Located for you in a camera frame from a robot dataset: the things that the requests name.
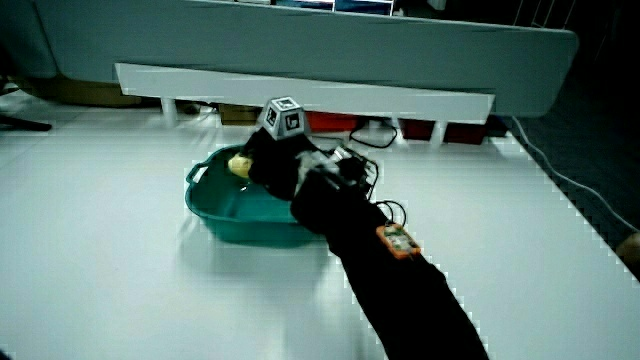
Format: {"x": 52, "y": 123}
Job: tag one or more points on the person's right hand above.
{"x": 280, "y": 167}

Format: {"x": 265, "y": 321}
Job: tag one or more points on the yellow sponge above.
{"x": 240, "y": 166}

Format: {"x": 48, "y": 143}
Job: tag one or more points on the teal plastic basin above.
{"x": 235, "y": 207}

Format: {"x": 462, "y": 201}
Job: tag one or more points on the person's right forearm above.
{"x": 395, "y": 295}

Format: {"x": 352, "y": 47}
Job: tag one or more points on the small cardboard box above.
{"x": 237, "y": 115}

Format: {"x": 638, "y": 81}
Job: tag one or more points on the red storage box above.
{"x": 331, "y": 121}
{"x": 465, "y": 134}
{"x": 416, "y": 129}

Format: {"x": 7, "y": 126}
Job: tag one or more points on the white long bench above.
{"x": 225, "y": 86}

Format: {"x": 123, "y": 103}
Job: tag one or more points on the grey folding table panel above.
{"x": 300, "y": 42}

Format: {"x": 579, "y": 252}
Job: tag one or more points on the orange sensor module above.
{"x": 398, "y": 241}

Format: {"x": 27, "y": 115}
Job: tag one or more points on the black stand base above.
{"x": 25, "y": 123}

